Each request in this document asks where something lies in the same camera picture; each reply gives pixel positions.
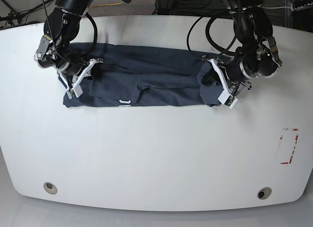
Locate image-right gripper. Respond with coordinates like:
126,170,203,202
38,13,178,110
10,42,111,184
202,59,252,90

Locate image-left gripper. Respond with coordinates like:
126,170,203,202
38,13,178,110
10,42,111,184
60,62,102,80

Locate dark blue T-shirt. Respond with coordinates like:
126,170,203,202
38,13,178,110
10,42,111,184
63,43,207,108

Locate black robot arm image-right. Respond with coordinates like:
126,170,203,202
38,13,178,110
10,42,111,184
205,0,282,93

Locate black robot arm image-left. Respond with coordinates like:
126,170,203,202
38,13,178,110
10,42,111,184
34,0,98,84

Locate black tripod legs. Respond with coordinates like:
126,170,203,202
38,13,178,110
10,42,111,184
0,0,55,29

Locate red tape rectangle marking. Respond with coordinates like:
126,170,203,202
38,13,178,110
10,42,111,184
277,128,299,164

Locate white power strip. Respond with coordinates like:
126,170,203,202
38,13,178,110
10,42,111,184
291,0,313,12

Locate yellow cable on floor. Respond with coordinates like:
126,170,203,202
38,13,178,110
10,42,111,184
89,0,125,10

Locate left table cable grommet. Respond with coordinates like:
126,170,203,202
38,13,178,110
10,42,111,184
44,182,57,195

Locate table cable grommet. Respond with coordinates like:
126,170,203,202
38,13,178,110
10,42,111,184
257,187,272,200
44,182,57,195

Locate right table cable grommet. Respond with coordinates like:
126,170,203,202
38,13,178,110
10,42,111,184
257,187,272,200

